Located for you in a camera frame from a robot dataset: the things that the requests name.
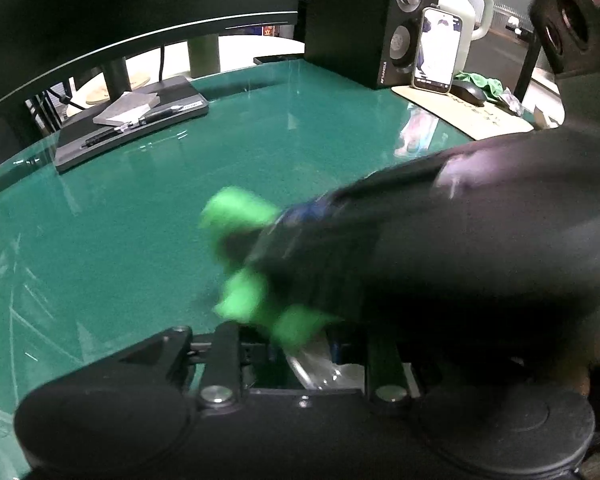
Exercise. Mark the black curved monitor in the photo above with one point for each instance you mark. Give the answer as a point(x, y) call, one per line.
point(43, 42)

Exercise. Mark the black computer mouse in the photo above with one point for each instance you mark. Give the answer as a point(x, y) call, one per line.
point(469, 92)

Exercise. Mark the grey notepad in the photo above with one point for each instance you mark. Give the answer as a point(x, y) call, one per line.
point(128, 108)

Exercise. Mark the black speaker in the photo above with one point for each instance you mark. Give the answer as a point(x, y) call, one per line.
point(372, 42)

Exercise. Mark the pale green kettle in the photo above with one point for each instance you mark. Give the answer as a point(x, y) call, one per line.
point(467, 14)

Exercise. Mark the smartphone with white screen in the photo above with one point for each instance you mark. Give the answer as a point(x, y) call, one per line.
point(438, 44)

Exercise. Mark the tan cork mouse pad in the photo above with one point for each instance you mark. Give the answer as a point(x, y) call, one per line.
point(477, 122)

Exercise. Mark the dark green cloth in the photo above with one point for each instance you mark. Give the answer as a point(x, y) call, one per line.
point(492, 87)

